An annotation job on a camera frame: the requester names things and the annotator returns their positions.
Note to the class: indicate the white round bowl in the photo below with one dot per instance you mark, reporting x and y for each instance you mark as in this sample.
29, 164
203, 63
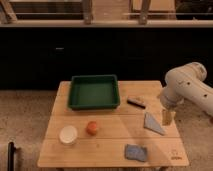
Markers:
68, 135

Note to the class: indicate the black chair post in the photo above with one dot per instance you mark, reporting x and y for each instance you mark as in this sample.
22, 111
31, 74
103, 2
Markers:
11, 152

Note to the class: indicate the wooden folding table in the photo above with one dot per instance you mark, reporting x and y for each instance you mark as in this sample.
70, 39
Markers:
117, 127

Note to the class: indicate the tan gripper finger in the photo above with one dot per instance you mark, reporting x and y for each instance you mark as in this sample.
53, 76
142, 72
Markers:
167, 117

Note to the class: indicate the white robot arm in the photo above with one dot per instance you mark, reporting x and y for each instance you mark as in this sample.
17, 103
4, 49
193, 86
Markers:
187, 82

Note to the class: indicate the wooden railing shelf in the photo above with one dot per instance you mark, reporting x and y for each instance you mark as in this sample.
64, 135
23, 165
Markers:
106, 13

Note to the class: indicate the black and tan brush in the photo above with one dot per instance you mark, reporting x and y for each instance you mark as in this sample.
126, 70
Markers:
136, 102

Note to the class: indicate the orange small cup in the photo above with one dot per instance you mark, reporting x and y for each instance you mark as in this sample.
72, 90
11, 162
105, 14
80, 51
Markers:
92, 128

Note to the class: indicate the blue sponge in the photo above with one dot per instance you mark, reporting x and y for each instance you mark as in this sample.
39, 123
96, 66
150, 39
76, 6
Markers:
136, 152

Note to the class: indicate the green plastic tray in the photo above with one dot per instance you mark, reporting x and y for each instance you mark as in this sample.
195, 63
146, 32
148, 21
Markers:
92, 92

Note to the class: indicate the grey towel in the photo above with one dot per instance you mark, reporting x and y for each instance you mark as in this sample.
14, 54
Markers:
151, 123

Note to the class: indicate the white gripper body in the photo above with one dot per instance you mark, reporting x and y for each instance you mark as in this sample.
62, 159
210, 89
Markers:
169, 98

